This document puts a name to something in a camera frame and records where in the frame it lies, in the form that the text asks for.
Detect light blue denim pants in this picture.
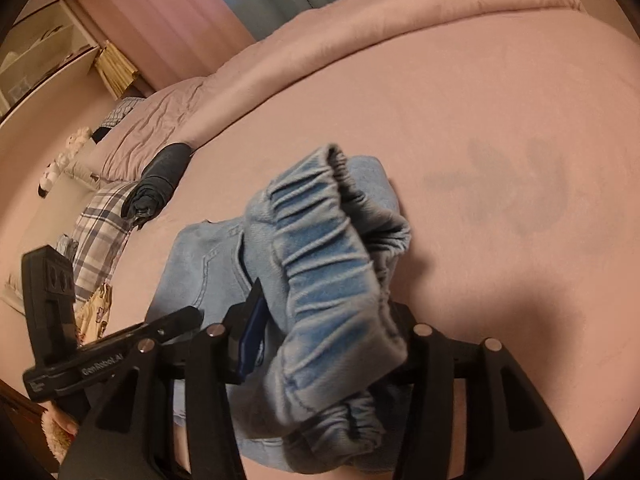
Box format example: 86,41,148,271
146,144,411,474

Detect yellow patterned cloth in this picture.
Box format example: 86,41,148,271
75,283,112,346

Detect plaid checkered cloth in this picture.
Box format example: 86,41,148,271
55,182,134,302

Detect white plush toy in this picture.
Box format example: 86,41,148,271
38,127,92,198

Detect dark folded garment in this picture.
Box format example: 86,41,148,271
120,143,192,229

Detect pink folded duvet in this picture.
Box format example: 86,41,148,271
87,0,584,181

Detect wicker basket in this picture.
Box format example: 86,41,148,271
93,41,139,100

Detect white bedside shelf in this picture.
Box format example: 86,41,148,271
1,0,99,118

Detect pink bed sheet mattress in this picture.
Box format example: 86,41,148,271
108,10,639,474

